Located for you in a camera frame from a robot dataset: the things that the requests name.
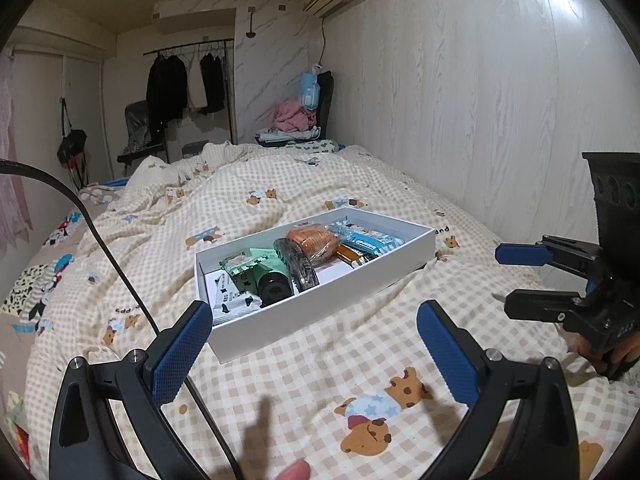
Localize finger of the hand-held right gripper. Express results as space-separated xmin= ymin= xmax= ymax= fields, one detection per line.
xmin=495 ymin=235 xmax=608 ymax=274
xmin=504 ymin=289 xmax=601 ymax=334

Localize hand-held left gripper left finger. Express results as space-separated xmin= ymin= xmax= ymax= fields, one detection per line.
xmin=48 ymin=300 xmax=213 ymax=480

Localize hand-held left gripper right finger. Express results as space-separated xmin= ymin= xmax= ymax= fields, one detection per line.
xmin=416 ymin=300 xmax=581 ymax=480

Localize white printed packet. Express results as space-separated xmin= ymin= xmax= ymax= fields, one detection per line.
xmin=205 ymin=269 xmax=261 ymax=318

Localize green cartoon candy packet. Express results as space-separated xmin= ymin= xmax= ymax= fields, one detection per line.
xmin=220 ymin=250 xmax=267 ymax=291

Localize green tube with black cap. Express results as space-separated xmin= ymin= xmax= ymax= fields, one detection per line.
xmin=247 ymin=247 xmax=294 ymax=306

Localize white cardboard box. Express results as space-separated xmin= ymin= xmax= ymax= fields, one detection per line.
xmin=195 ymin=204 xmax=437 ymax=365

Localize blue striped long packet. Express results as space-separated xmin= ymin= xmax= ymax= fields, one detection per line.
xmin=342 ymin=227 xmax=404 ymax=256

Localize orange snack bar packet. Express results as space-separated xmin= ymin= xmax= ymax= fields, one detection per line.
xmin=337 ymin=242 xmax=374 ymax=269

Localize smoky transparent hair claw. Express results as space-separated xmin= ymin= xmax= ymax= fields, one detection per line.
xmin=274 ymin=237 xmax=321 ymax=292

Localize bread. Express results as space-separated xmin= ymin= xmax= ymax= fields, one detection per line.
xmin=286 ymin=225 xmax=341 ymax=264

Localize person's right hand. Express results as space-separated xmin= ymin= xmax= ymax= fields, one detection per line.
xmin=575 ymin=332 xmax=640 ymax=379

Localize person's left hand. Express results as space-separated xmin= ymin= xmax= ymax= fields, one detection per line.
xmin=277 ymin=461 xmax=314 ymax=480

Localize cartoon printed bedsheet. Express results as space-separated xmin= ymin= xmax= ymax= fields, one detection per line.
xmin=0 ymin=210 xmax=83 ymax=337

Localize red packet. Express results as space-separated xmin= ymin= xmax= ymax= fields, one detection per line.
xmin=10 ymin=424 xmax=32 ymax=467

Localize zebra print chair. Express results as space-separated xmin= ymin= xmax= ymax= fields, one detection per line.
xmin=117 ymin=100 xmax=169 ymax=166

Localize green patterned pillow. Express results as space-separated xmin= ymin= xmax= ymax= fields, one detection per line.
xmin=287 ymin=139 xmax=341 ymax=154

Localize black hanging bag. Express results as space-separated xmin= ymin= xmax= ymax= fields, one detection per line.
xmin=56 ymin=97 xmax=89 ymax=191

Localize pink lace curtain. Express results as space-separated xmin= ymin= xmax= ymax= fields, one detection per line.
xmin=0 ymin=77 xmax=32 ymax=249

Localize folded striped clothes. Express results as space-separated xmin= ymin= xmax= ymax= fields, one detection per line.
xmin=255 ymin=127 xmax=321 ymax=147

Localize black chair back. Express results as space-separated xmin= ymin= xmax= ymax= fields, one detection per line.
xmin=316 ymin=71 xmax=335 ymax=134

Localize pink crumpled clothes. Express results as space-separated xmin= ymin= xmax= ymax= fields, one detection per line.
xmin=272 ymin=101 xmax=316 ymax=134

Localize long black hanging garment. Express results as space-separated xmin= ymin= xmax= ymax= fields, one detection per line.
xmin=146 ymin=55 xmax=189 ymax=134

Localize blue tissue pack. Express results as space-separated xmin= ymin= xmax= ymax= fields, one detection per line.
xmin=300 ymin=71 xmax=322 ymax=110

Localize short black hanging garment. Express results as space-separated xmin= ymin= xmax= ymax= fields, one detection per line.
xmin=199 ymin=52 xmax=226 ymax=115

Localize black clothes rack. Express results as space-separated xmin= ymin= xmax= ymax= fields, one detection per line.
xmin=144 ymin=37 xmax=238 ymax=146

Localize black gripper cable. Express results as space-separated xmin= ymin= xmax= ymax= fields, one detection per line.
xmin=0 ymin=158 xmax=241 ymax=480

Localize wall power cable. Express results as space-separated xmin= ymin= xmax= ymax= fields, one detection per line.
xmin=312 ymin=16 xmax=329 ymax=74

